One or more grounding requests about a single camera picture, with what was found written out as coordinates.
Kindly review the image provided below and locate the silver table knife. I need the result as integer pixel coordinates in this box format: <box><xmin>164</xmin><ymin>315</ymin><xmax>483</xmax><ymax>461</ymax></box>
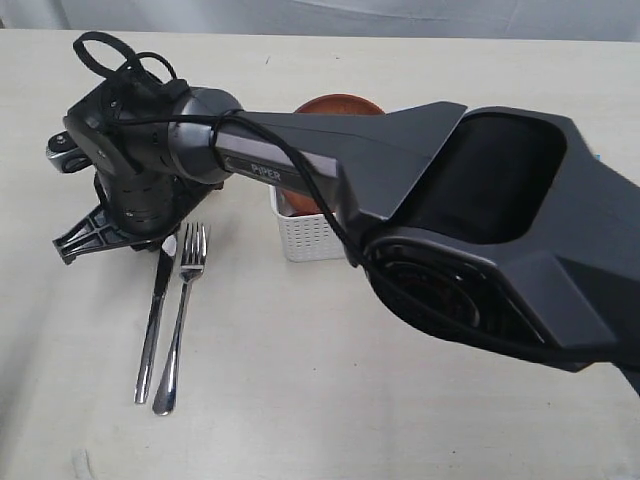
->
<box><xmin>134</xmin><ymin>233</ymin><xmax>178</xmax><ymax>405</ymax></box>

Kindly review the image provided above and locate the brown wooden plate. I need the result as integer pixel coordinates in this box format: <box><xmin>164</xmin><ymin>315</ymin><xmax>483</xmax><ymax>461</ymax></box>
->
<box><xmin>280</xmin><ymin>93</ymin><xmax>384</xmax><ymax>217</ymax></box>

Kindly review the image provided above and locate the silver metal fork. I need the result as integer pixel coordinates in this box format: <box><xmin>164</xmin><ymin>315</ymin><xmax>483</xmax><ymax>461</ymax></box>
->
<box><xmin>152</xmin><ymin>222</ymin><xmax>208</xmax><ymax>416</ymax></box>

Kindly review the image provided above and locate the white plastic woven basket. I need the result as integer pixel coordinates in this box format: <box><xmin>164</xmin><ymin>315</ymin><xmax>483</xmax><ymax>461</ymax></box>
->
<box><xmin>269</xmin><ymin>186</ymin><xmax>345</xmax><ymax>263</ymax></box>

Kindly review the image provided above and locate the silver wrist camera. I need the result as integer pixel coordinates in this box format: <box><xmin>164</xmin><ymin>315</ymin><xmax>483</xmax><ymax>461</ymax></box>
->
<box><xmin>46</xmin><ymin>131</ymin><xmax>91</xmax><ymax>174</ymax></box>

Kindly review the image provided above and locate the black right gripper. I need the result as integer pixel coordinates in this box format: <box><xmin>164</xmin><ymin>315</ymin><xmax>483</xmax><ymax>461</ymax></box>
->
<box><xmin>53</xmin><ymin>172</ymin><xmax>223</xmax><ymax>264</ymax></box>

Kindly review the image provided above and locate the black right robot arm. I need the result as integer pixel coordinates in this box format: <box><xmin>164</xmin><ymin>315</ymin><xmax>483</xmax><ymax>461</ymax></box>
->
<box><xmin>63</xmin><ymin>84</ymin><xmax>639</xmax><ymax>385</ymax></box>

